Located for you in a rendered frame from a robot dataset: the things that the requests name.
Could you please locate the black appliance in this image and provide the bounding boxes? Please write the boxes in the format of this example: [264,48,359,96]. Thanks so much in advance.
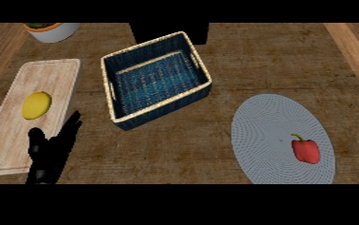
[129,22,210,46]

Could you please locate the pale wooden cutting board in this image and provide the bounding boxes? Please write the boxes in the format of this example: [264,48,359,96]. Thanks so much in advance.
[0,58,82,177]

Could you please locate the red bell pepper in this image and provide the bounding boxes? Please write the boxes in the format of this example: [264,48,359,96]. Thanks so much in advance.
[290,133,323,165]

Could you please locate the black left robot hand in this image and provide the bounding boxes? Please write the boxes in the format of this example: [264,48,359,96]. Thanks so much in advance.
[24,109,85,185]

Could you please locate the grey plant pot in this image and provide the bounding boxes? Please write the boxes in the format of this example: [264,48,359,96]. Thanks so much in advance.
[23,22,82,44]

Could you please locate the yellow lemon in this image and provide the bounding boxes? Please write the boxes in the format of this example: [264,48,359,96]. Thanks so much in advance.
[21,91,54,121]

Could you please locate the grey round placemat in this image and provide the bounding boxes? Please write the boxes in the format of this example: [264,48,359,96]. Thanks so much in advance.
[231,93,337,185]

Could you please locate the blue wicker basket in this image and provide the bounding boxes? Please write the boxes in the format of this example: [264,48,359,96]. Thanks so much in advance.
[100,30,213,132]

